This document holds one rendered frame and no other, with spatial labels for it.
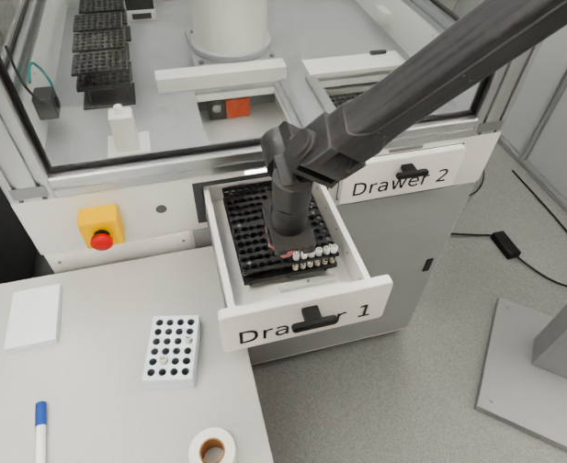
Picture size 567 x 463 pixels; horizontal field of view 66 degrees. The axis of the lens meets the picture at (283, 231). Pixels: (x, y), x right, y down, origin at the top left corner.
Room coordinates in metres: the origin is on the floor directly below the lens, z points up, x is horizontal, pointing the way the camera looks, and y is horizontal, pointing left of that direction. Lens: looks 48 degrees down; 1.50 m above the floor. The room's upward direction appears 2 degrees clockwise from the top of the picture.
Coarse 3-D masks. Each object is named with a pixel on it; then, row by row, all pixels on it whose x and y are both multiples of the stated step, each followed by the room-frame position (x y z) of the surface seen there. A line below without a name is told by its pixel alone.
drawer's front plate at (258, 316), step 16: (320, 288) 0.40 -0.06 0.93; (336, 288) 0.40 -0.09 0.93; (352, 288) 0.40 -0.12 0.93; (368, 288) 0.41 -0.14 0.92; (384, 288) 0.42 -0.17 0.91; (256, 304) 0.37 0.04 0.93; (272, 304) 0.37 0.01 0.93; (288, 304) 0.37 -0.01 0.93; (304, 304) 0.38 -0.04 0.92; (320, 304) 0.38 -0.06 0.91; (336, 304) 0.39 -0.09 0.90; (352, 304) 0.40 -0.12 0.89; (384, 304) 0.42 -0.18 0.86; (224, 320) 0.34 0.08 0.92; (240, 320) 0.35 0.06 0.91; (256, 320) 0.35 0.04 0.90; (272, 320) 0.36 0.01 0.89; (288, 320) 0.37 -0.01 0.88; (352, 320) 0.40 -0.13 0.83; (224, 336) 0.34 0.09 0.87; (272, 336) 0.36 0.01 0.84; (288, 336) 0.37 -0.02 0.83
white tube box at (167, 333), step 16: (160, 320) 0.41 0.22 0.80; (176, 320) 0.41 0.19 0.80; (192, 320) 0.41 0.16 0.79; (160, 336) 0.38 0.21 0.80; (176, 336) 0.38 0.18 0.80; (192, 336) 0.38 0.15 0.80; (160, 352) 0.35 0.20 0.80; (176, 352) 0.35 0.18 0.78; (192, 352) 0.35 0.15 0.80; (144, 368) 0.31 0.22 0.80; (160, 368) 0.32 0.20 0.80; (176, 368) 0.32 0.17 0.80; (192, 368) 0.32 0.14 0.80; (144, 384) 0.29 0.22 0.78; (160, 384) 0.30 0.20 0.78; (176, 384) 0.30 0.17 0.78; (192, 384) 0.30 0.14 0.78
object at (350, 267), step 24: (216, 192) 0.69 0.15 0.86; (312, 192) 0.72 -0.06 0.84; (216, 216) 0.64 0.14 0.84; (336, 216) 0.60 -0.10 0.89; (216, 240) 0.52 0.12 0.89; (336, 240) 0.57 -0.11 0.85; (216, 264) 0.50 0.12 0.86; (360, 264) 0.48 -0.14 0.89; (240, 288) 0.46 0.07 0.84; (264, 288) 0.46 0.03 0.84; (312, 288) 0.46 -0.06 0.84
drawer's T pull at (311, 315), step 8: (304, 312) 0.37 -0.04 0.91; (312, 312) 0.37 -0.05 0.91; (320, 312) 0.37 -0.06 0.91; (304, 320) 0.36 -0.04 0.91; (312, 320) 0.35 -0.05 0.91; (320, 320) 0.35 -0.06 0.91; (328, 320) 0.35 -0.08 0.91; (336, 320) 0.36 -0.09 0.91; (296, 328) 0.34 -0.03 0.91; (304, 328) 0.34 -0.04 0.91; (312, 328) 0.34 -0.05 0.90
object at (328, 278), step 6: (324, 276) 0.49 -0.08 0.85; (330, 276) 0.49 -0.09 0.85; (288, 282) 0.47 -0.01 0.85; (294, 282) 0.47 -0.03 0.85; (300, 282) 0.47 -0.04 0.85; (306, 282) 0.47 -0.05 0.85; (312, 282) 0.47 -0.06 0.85; (318, 282) 0.47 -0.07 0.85; (324, 282) 0.48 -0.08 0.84; (330, 282) 0.48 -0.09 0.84; (282, 288) 0.45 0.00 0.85; (288, 288) 0.46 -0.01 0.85; (294, 288) 0.46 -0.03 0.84; (300, 288) 0.46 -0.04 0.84
